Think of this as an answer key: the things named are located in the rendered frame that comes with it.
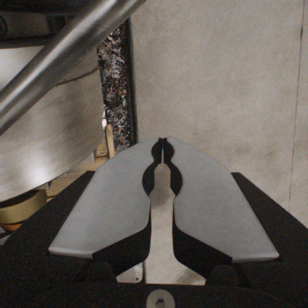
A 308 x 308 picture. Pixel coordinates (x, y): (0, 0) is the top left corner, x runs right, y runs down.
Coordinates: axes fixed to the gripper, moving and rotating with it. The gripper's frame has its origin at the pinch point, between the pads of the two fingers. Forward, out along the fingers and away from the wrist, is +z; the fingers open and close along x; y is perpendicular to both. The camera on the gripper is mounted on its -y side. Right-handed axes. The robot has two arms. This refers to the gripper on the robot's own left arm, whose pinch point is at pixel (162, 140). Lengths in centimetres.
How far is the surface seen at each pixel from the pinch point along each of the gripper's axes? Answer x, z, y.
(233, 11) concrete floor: 42, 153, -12
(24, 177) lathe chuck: -12.5, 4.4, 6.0
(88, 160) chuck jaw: -10.9, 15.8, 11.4
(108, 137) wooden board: -13.6, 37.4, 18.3
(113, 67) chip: -18, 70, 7
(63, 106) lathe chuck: -9.5, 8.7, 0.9
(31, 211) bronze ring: -20.4, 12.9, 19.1
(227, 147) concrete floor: 55, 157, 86
